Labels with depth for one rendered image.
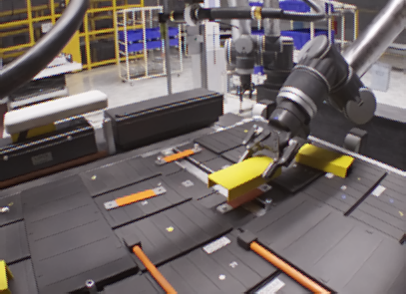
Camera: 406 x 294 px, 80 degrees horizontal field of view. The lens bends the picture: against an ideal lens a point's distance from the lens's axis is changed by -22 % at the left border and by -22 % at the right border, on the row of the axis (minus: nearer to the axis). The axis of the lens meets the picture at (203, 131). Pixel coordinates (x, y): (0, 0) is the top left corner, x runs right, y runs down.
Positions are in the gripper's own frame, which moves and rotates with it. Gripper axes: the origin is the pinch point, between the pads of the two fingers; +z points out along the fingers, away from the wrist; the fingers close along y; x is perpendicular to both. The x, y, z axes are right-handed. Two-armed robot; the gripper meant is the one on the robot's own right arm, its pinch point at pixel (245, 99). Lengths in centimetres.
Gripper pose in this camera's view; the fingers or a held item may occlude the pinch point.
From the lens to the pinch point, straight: 182.7
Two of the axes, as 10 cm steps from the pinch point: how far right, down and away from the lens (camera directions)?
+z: 0.4, 9.3, 3.7
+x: -7.0, -2.4, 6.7
